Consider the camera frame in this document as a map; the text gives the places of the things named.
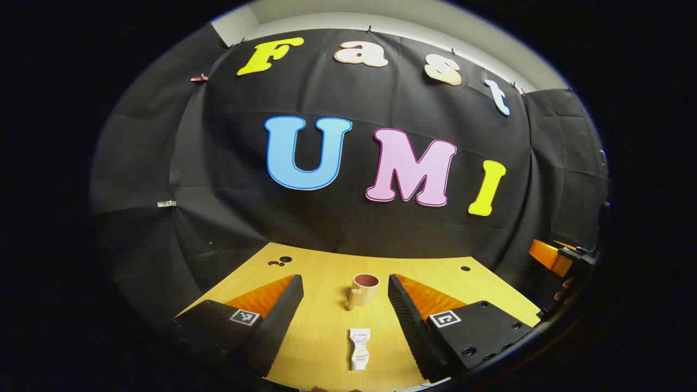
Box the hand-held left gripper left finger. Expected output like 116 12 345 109
173 274 304 378

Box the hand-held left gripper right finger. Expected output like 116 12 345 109
388 274 534 383

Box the beige cup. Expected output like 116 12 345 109
347 273 381 311

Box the white toothpaste tube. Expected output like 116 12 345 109
349 328 372 371

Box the wooden desktop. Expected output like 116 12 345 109
177 242 542 392

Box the black backdrop cloth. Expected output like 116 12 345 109
90 22 610 327

